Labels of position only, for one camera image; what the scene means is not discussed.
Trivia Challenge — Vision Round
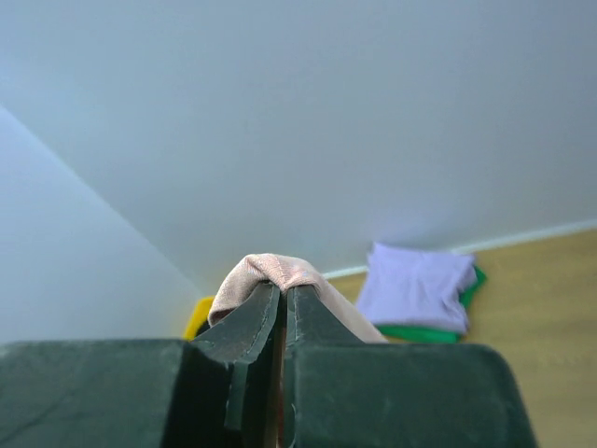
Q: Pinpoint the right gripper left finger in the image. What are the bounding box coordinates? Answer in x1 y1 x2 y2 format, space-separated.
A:
1 284 281 447

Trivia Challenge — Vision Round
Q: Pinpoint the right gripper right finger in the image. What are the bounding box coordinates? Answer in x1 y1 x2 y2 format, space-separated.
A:
284 287 536 447

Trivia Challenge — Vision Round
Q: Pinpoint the pink t-shirt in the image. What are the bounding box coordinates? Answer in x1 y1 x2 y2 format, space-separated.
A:
207 253 389 344

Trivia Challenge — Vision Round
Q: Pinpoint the yellow plastic bin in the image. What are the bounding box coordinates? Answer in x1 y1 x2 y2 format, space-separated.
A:
183 296 215 341

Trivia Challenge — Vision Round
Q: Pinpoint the folded green t-shirt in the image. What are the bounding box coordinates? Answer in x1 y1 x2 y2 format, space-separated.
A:
375 265 488 345

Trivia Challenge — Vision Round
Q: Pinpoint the folded lavender t-shirt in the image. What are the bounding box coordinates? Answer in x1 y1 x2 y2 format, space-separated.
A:
356 243 478 334

